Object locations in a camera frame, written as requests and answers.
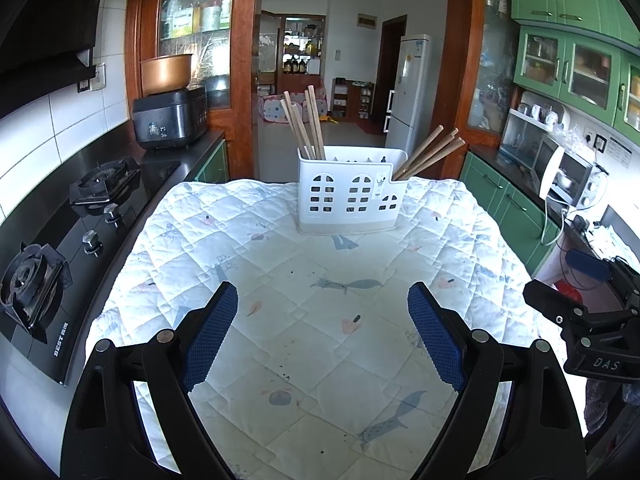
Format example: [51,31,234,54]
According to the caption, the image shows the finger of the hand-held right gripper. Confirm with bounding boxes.
[522,277,591,331]
[565,249,640,311]

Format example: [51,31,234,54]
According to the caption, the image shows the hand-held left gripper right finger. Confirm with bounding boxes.
[407,281,587,480]

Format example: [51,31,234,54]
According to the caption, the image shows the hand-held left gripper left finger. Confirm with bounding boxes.
[60,281,239,480]

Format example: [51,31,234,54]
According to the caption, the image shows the white plastic utensil holder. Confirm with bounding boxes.
[297,145,408,236]

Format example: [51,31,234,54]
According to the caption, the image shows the red plastic bag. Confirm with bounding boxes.
[555,280,583,303]

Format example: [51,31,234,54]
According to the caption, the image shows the white toaster oven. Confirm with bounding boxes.
[530,135,608,208]

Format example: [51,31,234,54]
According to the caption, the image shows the white quilted printed blanket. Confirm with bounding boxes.
[85,177,566,480]

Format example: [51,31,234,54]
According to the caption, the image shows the green lower cabinets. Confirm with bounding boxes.
[459,152,563,276]

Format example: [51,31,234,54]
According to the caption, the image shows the white dish shelf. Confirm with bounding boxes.
[500,102,571,166]

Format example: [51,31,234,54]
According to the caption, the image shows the small green lower cabinet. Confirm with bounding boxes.
[192,140,231,183]

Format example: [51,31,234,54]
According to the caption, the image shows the black gas burner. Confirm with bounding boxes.
[69,156,142,206]
[0,242,68,343]

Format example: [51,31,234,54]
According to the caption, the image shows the black glass gas cooktop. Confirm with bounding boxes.
[0,160,182,386]

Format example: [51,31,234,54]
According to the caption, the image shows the black rice cooker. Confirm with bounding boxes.
[131,85,208,151]

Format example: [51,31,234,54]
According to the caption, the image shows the polka-dot play tent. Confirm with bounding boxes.
[257,87,328,125]

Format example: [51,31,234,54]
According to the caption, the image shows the wooden glass-door cabinet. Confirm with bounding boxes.
[440,0,523,181]
[124,0,263,183]

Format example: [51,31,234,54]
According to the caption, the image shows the white refrigerator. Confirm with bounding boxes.
[385,34,433,153]

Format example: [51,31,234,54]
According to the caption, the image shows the wooden shoe rack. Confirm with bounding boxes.
[331,77,375,122]

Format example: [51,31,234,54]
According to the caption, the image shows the copper inner pot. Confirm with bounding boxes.
[140,53,193,97]

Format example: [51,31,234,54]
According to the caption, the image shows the dark wooden door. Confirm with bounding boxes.
[374,14,408,131]

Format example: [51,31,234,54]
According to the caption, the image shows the wooden display cabinet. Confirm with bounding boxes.
[280,16,326,91]

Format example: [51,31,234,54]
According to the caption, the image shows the black range hood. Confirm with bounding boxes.
[0,0,136,108]

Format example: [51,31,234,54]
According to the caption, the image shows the white power cable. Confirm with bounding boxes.
[542,195,571,246]

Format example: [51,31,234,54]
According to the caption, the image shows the black wall socket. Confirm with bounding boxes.
[582,130,608,155]

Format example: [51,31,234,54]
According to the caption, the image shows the white wall outlet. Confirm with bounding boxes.
[77,62,107,93]

